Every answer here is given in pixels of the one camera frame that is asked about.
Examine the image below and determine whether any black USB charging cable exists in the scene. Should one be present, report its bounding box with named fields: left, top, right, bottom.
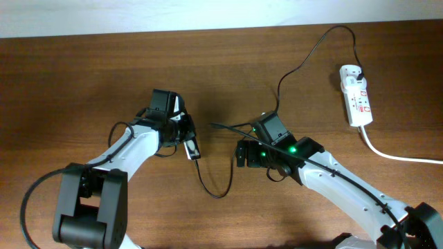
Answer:
left=193, top=24, right=365, bottom=200

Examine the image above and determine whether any white USB charger adapter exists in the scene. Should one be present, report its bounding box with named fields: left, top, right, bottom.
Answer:
left=341, top=76, right=367, bottom=93

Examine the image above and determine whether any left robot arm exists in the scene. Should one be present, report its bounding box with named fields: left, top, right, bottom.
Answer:
left=52, top=89, right=201, bottom=248

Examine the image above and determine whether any black flip smartphone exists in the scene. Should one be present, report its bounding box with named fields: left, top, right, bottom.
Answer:
left=183, top=137, right=201, bottom=160

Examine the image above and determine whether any white power strip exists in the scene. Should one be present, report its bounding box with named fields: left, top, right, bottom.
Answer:
left=339, top=64, right=373, bottom=127

